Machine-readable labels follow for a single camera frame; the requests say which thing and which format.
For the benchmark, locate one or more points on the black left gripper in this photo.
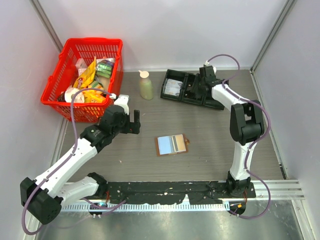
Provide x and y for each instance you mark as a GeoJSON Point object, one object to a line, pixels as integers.
{"type": "Point", "coordinates": [131, 127]}

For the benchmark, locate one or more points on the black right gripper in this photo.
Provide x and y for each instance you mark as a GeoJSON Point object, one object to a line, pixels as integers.
{"type": "Point", "coordinates": [194, 86]}

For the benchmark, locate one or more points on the brown leather card holder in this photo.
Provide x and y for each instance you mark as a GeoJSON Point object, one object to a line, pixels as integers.
{"type": "Point", "coordinates": [171, 144]}

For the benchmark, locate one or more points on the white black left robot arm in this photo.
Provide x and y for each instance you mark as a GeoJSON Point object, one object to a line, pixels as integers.
{"type": "Point", "coordinates": [65, 165]}

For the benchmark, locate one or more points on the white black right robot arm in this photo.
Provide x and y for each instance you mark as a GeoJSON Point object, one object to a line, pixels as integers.
{"type": "Point", "coordinates": [246, 125]}

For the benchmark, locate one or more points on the white card stack in tray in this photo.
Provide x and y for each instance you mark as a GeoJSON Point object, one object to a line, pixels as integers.
{"type": "Point", "coordinates": [173, 87]}

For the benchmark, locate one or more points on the black three-compartment tray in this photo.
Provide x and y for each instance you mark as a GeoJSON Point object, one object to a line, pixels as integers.
{"type": "Point", "coordinates": [186, 96]}

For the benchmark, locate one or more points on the green liquid squeeze bottle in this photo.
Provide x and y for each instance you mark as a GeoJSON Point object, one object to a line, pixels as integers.
{"type": "Point", "coordinates": [145, 85]}

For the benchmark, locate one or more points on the yellow boxed snack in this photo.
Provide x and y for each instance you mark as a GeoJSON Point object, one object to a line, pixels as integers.
{"type": "Point", "coordinates": [93, 96]}

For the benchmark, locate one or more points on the white tape roll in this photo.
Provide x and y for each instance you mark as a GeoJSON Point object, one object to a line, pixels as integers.
{"type": "Point", "coordinates": [73, 95]}

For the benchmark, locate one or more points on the green sponge pack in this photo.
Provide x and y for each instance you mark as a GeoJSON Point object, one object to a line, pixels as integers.
{"type": "Point", "coordinates": [104, 70]}

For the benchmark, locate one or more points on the yellow snack bag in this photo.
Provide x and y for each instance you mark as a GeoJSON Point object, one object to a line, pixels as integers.
{"type": "Point", "coordinates": [87, 77]}

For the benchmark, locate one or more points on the red plastic shopping basket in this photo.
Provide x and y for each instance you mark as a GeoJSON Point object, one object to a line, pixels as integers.
{"type": "Point", "coordinates": [76, 55]}

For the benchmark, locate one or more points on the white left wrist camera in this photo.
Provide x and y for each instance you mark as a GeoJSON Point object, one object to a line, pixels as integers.
{"type": "Point", "coordinates": [121, 100]}

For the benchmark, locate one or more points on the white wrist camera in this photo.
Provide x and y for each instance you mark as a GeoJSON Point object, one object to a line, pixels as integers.
{"type": "Point", "coordinates": [121, 100]}
{"type": "Point", "coordinates": [207, 63]}

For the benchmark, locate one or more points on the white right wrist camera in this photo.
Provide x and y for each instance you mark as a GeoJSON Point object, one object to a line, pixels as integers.
{"type": "Point", "coordinates": [207, 63]}

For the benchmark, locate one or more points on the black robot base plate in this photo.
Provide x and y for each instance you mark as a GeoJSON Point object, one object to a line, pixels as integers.
{"type": "Point", "coordinates": [169, 192]}

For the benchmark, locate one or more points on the aluminium front rail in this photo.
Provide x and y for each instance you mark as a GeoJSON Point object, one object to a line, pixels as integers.
{"type": "Point", "coordinates": [266, 191]}

